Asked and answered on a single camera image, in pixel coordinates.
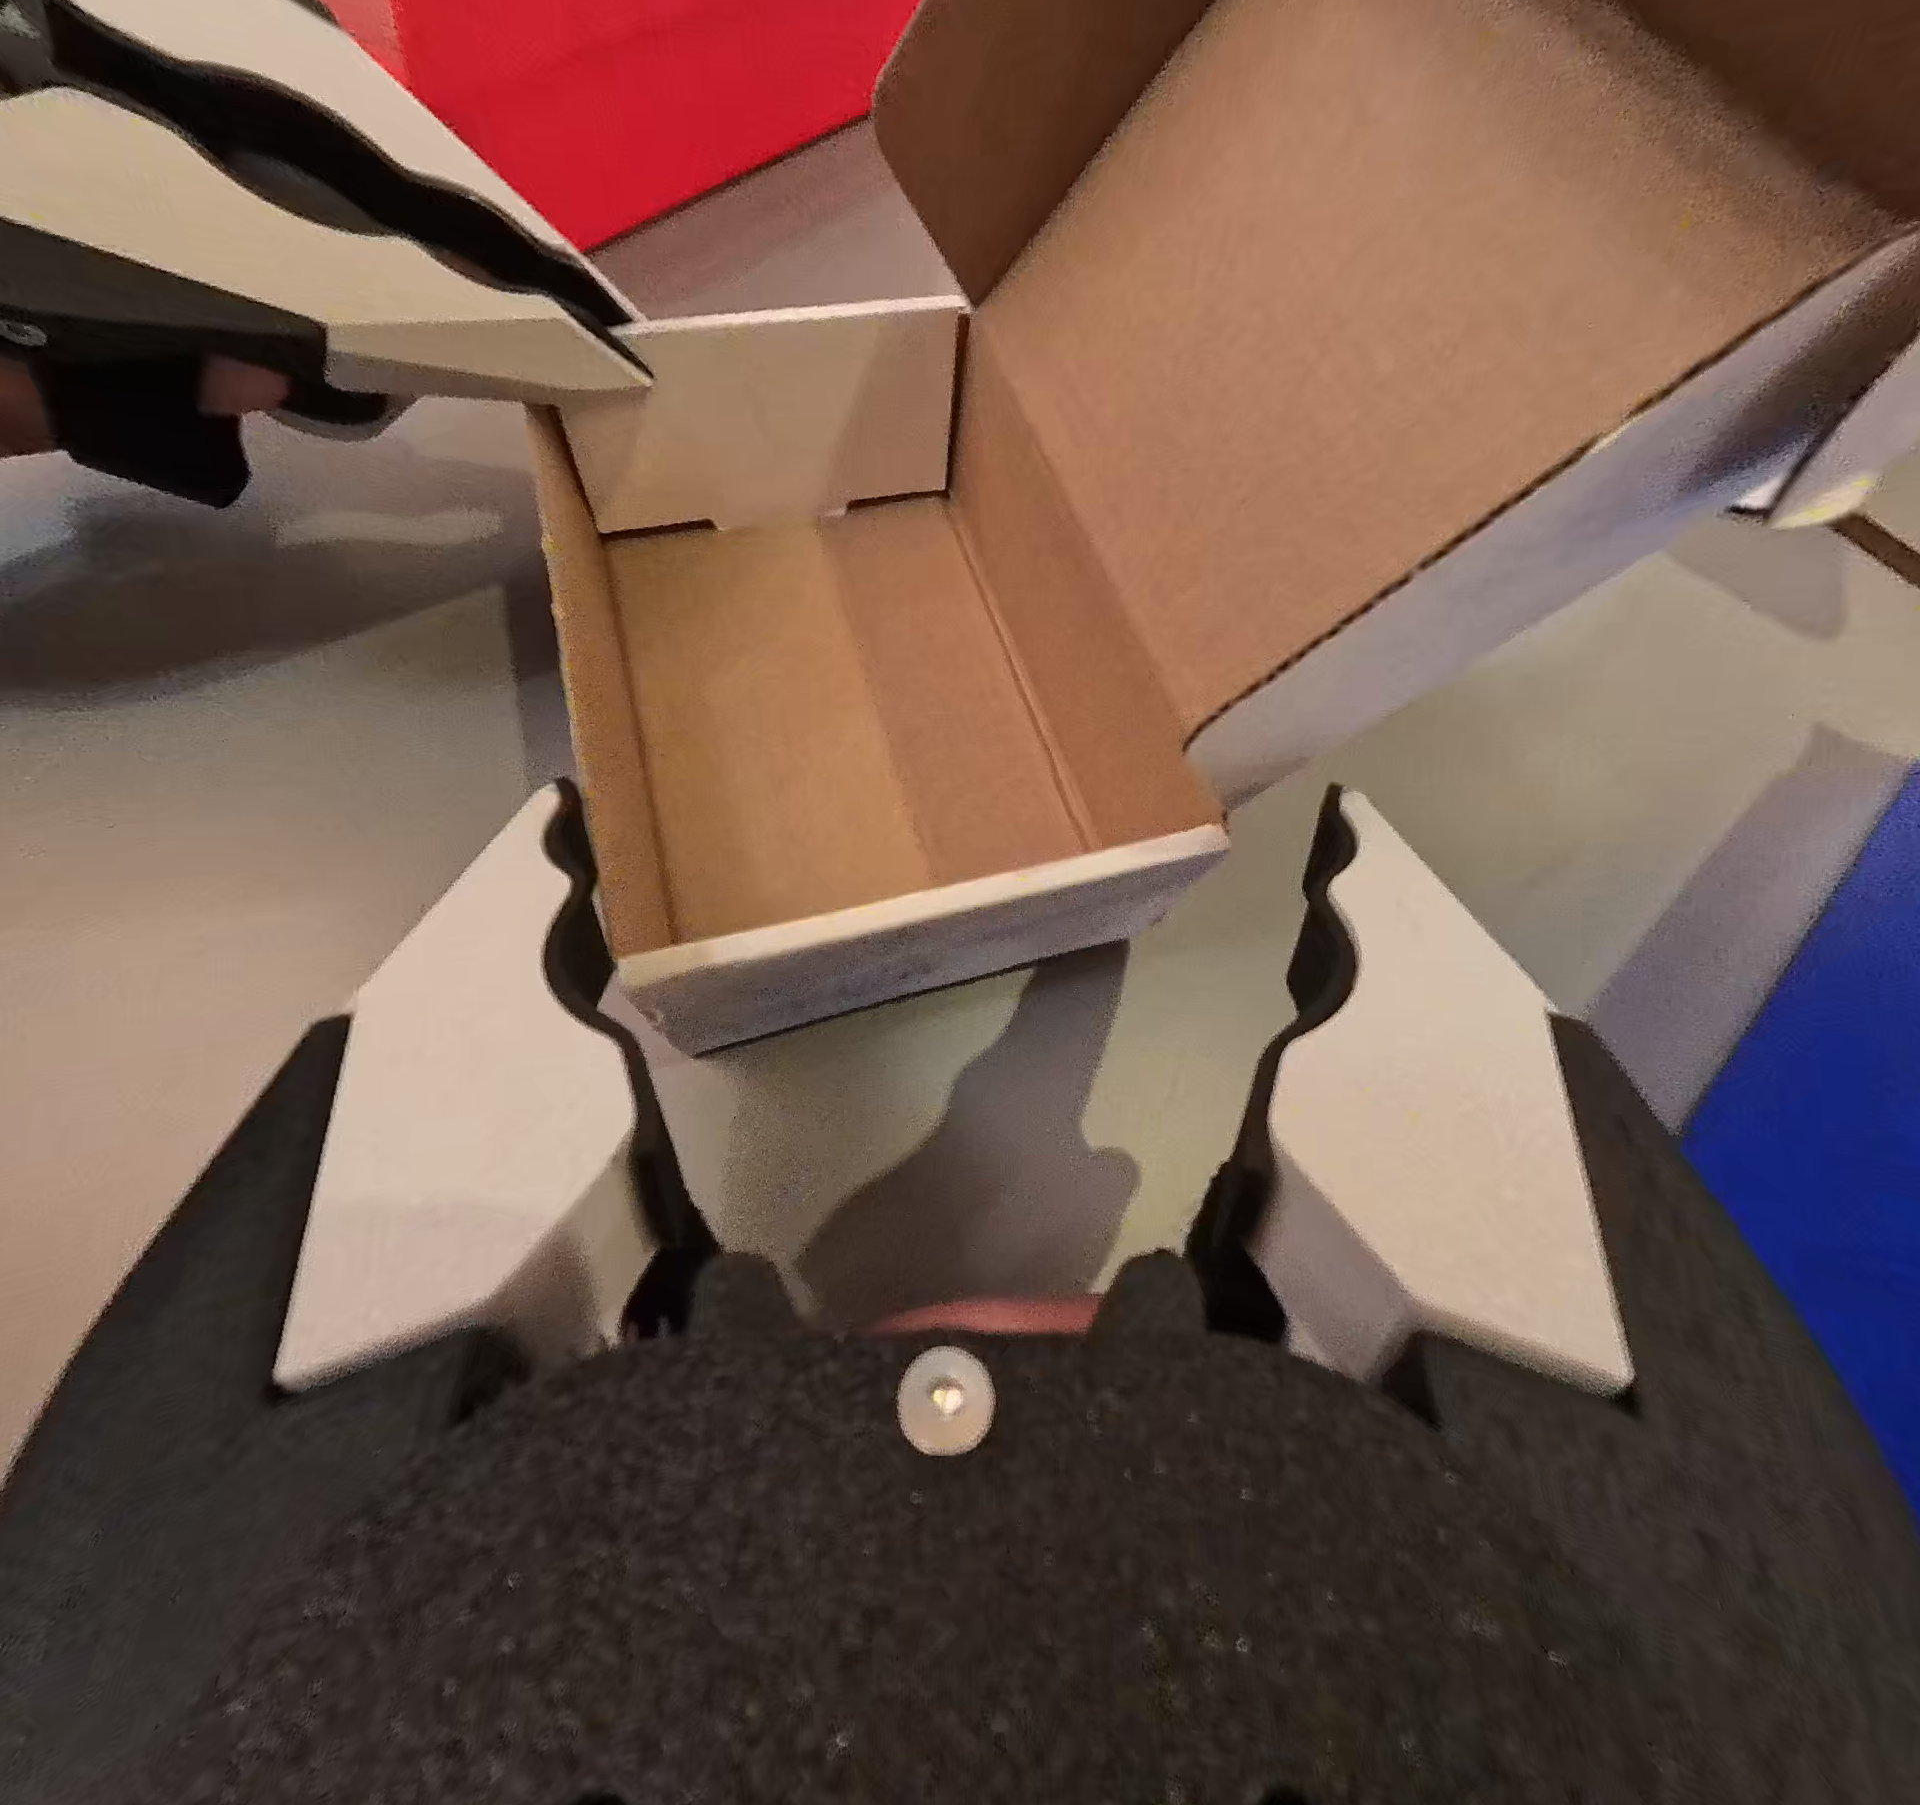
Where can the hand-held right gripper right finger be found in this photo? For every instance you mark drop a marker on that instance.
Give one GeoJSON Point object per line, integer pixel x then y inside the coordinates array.
{"type": "Point", "coordinates": [1440, 1144]}

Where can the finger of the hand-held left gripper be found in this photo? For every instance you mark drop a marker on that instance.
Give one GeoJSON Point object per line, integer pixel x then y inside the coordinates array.
{"type": "Point", "coordinates": [179, 200]}
{"type": "Point", "coordinates": [345, 79]}

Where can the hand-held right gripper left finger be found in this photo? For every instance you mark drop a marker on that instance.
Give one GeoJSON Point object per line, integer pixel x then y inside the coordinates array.
{"type": "Point", "coordinates": [450, 1115]}

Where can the red plastic bin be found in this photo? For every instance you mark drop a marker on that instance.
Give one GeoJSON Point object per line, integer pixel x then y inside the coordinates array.
{"type": "Point", "coordinates": [631, 36]}

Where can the blue plastic bin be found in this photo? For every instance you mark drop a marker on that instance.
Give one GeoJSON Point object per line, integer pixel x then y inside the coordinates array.
{"type": "Point", "coordinates": [1830, 1087]}

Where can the grey desk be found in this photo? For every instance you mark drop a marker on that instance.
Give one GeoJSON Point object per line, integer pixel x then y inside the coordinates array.
{"type": "Point", "coordinates": [226, 859]}

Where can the person's left hand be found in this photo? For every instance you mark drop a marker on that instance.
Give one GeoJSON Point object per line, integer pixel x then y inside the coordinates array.
{"type": "Point", "coordinates": [238, 387]}

